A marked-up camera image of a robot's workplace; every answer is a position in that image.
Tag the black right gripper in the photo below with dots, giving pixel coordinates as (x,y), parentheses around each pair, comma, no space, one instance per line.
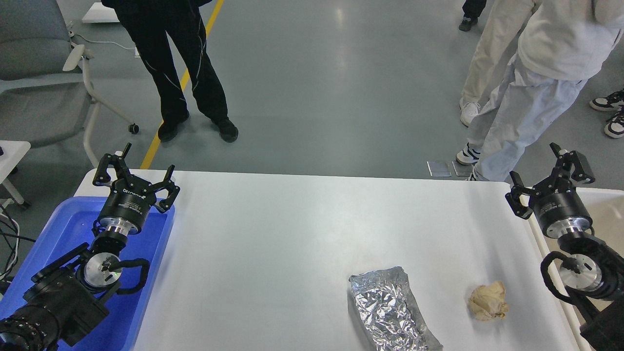
(555,203)

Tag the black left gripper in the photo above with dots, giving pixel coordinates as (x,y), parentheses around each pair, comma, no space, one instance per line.
(127,200)

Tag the silver foil bag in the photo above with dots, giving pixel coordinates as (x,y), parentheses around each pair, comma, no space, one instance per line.
(389,313)

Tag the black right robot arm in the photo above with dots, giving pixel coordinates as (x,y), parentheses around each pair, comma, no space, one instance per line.
(585,272)

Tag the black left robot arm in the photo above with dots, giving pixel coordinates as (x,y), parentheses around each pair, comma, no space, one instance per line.
(68,296)

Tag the right metal floor plate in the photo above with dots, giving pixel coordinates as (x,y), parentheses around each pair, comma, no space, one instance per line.
(462,170)

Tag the metal floor plate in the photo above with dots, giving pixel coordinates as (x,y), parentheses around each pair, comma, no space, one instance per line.
(438,168)
(462,170)

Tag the left metal floor plate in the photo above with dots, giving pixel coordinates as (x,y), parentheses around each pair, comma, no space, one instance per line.
(438,168)

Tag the white side table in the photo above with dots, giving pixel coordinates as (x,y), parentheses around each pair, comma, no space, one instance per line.
(12,153)

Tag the crumpled beige paper ball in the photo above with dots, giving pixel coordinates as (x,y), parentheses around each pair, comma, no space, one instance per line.
(487,302)

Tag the grey office chair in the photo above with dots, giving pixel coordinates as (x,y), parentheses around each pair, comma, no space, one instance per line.
(46,91)

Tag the person in white clothes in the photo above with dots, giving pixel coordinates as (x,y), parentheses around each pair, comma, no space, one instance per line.
(564,44)

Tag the white floor board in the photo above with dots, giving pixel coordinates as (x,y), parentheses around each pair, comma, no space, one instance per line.
(98,13)

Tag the person in dark trousers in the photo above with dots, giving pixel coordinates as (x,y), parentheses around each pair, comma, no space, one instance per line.
(472,10)

